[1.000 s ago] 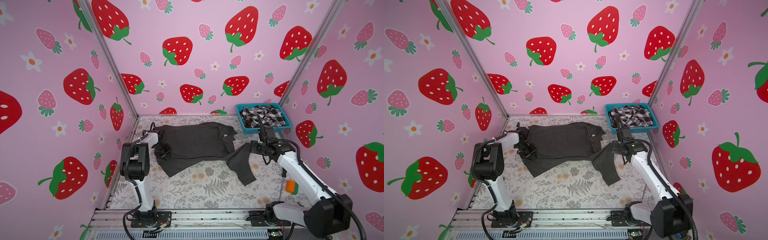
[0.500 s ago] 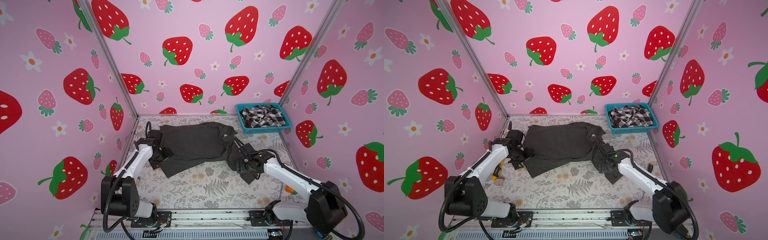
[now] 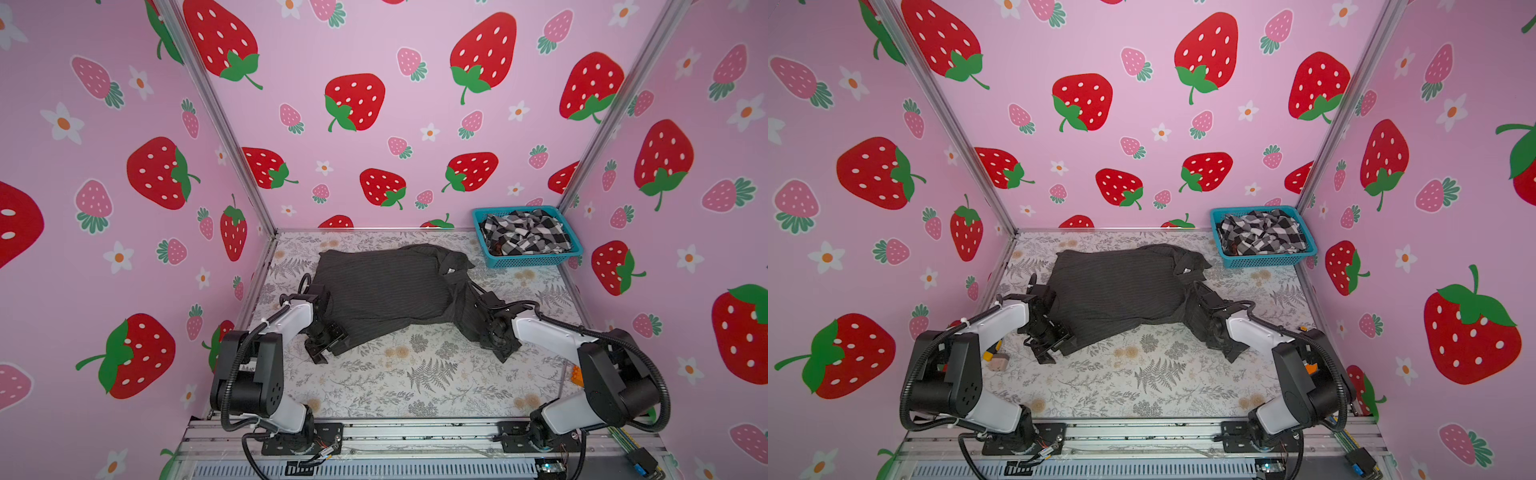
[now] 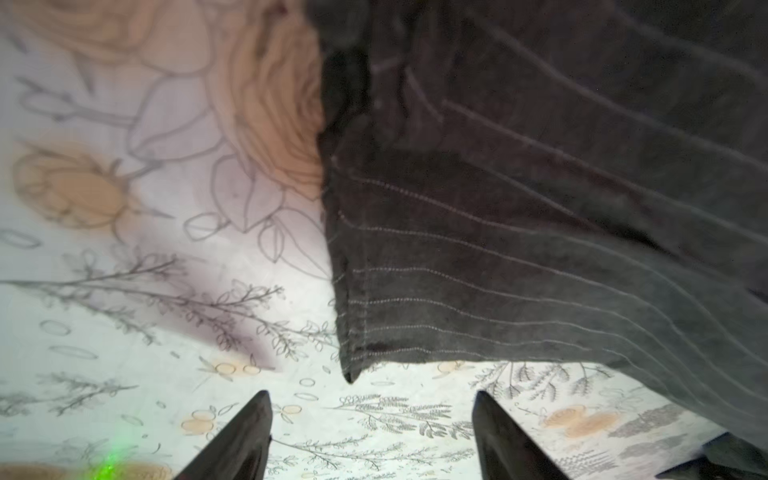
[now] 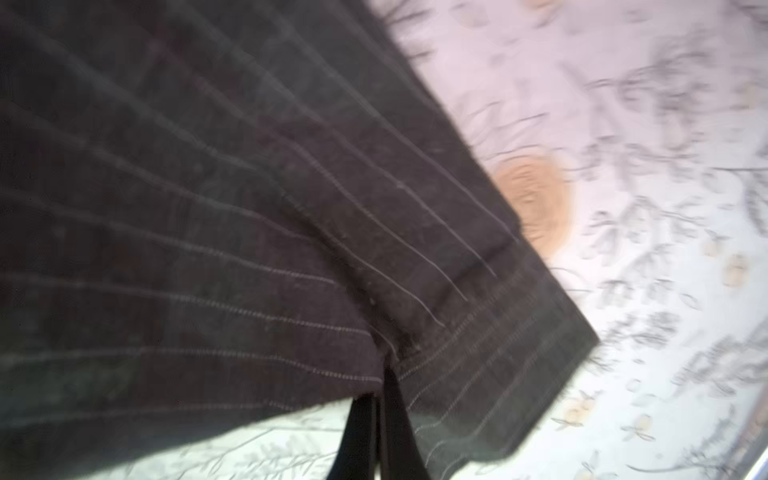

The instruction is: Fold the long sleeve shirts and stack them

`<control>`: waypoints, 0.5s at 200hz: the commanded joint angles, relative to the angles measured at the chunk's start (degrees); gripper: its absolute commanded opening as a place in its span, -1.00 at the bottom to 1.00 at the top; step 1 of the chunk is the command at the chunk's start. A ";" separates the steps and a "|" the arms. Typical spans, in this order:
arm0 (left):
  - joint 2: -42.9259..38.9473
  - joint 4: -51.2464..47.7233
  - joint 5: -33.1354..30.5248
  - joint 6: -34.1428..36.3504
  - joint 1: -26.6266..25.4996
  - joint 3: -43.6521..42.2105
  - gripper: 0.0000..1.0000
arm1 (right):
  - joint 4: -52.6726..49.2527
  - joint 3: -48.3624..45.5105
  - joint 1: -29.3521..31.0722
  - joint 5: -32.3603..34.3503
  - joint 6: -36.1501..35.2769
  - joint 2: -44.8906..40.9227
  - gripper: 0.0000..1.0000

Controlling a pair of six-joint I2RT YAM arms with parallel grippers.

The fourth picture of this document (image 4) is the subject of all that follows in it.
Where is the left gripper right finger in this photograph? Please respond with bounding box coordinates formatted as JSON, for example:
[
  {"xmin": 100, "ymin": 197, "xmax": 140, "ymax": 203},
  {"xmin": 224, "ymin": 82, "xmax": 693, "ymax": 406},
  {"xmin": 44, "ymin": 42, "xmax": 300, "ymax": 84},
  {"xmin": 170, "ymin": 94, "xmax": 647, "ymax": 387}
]
[{"xmin": 472, "ymin": 391, "xmax": 569, "ymax": 480}]

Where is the dark grey pinstriped shirt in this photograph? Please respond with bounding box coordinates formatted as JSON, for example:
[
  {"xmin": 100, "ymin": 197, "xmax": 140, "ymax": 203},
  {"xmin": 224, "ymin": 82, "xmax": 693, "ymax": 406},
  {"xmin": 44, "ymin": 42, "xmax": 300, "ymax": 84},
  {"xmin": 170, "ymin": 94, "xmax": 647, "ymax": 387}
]
[{"xmin": 305, "ymin": 1, "xmax": 767, "ymax": 448}]

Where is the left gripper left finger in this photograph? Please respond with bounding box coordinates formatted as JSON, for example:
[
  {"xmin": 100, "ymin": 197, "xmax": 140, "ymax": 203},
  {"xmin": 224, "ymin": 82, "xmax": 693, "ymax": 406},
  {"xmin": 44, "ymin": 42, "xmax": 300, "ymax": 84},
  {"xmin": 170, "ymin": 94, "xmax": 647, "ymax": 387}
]
[{"xmin": 175, "ymin": 390, "xmax": 273, "ymax": 480}]

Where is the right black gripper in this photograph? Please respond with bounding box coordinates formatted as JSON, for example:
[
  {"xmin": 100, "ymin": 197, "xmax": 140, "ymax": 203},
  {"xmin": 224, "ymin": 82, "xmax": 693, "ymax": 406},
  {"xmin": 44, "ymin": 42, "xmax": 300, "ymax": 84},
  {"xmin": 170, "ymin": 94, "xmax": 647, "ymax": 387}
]
[{"xmin": 655, "ymin": 433, "xmax": 767, "ymax": 480}]

